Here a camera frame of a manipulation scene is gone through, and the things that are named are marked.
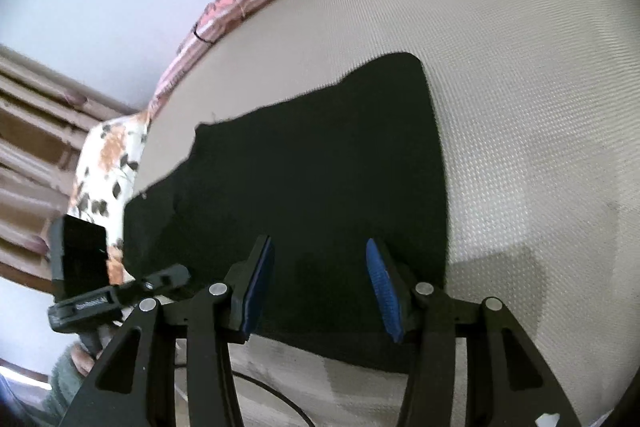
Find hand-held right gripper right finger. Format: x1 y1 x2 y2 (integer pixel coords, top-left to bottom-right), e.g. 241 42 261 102
365 237 583 427

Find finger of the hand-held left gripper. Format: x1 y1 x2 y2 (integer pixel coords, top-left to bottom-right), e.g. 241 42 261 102
142 263 192 303

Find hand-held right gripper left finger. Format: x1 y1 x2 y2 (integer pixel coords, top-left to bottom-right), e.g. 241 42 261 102
59 234 277 427

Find black pants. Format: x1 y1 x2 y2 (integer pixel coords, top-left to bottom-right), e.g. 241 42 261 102
121 52 451 370

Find person's left forearm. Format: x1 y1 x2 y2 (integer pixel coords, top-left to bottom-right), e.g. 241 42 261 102
37 347 96 427

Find person's left hand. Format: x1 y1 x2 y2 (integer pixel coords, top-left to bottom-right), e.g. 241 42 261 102
70 318 126 378

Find white floral pillow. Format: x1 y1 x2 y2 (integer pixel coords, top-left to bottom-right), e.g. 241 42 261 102
67 111 153 289

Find ridged wooden headboard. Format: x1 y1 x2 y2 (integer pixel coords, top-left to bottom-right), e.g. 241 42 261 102
0 44 143 295

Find beige textured mattress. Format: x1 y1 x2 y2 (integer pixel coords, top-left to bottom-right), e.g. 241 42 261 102
131 0 640 427

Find black cable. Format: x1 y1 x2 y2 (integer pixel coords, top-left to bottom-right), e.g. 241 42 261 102
172 354 315 427

